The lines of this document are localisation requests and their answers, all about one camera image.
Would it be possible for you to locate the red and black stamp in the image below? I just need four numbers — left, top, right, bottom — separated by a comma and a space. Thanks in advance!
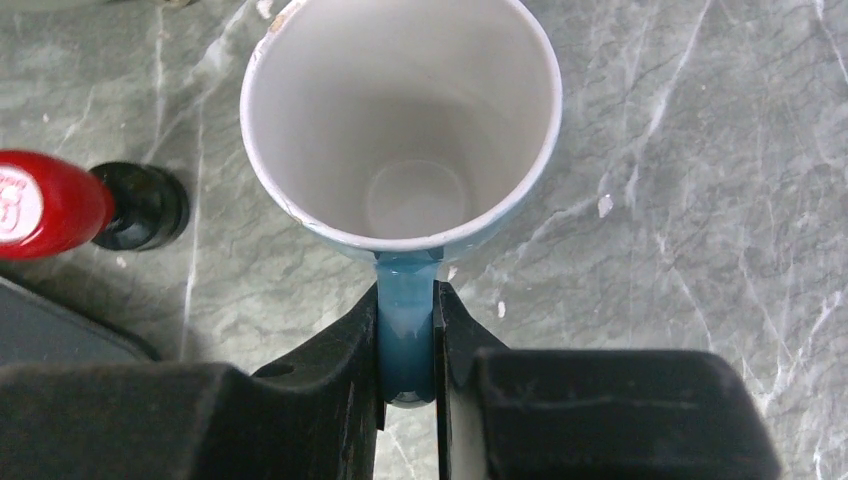
1, 150, 190, 260

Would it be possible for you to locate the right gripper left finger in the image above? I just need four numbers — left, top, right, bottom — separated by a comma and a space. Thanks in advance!
1, 290, 385, 479

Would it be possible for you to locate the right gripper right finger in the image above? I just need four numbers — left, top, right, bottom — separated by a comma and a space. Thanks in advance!
433, 282, 782, 479

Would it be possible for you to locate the black rectangular baking tray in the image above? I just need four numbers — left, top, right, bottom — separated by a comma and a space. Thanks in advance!
1, 277, 161, 367

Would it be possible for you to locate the blue mug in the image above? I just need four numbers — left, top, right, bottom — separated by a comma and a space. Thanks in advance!
239, 1, 563, 409

